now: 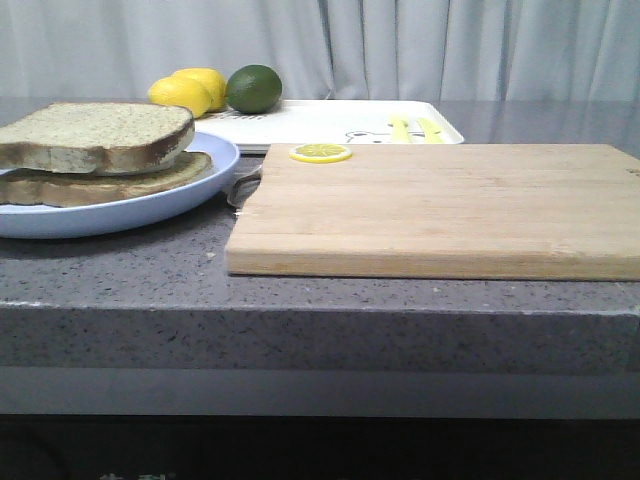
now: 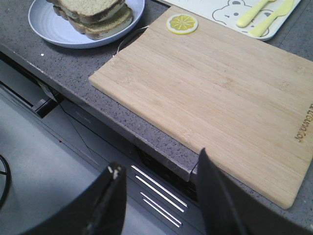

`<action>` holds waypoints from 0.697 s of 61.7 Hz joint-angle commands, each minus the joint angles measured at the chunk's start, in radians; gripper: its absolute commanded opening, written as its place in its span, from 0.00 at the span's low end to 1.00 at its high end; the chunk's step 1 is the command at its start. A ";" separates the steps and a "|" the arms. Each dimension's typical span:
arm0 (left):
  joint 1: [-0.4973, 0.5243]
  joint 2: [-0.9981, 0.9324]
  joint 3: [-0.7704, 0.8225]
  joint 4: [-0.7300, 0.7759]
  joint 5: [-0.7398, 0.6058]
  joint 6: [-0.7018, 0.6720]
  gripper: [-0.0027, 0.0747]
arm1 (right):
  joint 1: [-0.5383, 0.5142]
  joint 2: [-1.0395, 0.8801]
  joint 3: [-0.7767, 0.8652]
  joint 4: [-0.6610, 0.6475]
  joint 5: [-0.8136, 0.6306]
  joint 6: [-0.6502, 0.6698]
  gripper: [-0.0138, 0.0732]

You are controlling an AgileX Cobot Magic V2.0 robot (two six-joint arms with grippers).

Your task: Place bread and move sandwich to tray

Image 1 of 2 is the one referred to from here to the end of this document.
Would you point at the yellow plastic fork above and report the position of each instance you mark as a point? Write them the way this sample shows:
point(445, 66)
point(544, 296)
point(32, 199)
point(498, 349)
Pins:
point(399, 129)

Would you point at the lemon slice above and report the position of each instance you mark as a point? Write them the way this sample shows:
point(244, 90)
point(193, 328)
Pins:
point(320, 153)

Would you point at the yellow lemon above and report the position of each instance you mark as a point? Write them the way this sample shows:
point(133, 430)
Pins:
point(212, 80)
point(181, 91)

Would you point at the green lime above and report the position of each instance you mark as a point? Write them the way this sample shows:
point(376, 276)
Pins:
point(254, 89)

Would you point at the grey curtain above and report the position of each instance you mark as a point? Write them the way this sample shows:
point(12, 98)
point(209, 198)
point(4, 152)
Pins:
point(408, 50)

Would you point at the metal cutting board handle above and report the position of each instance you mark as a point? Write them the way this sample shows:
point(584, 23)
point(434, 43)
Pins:
point(243, 187)

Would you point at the cream bear tray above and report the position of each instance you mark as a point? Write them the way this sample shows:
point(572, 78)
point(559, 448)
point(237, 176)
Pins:
point(327, 121)

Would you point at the rear yellow lemon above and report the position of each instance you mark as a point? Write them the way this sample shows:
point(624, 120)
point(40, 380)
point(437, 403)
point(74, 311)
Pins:
point(212, 80)

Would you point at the front yellow lemon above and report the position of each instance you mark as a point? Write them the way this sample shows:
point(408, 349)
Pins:
point(181, 91)

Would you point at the bread slice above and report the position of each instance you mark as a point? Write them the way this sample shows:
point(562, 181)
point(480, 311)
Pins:
point(30, 187)
point(97, 138)

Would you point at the light blue round plate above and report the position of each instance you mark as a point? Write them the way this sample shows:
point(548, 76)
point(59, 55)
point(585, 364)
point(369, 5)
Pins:
point(46, 222)

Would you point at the wooden cutting board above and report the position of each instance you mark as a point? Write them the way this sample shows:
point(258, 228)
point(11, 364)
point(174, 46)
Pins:
point(466, 211)

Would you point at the yellow plastic knife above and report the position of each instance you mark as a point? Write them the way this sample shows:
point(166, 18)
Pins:
point(431, 131)

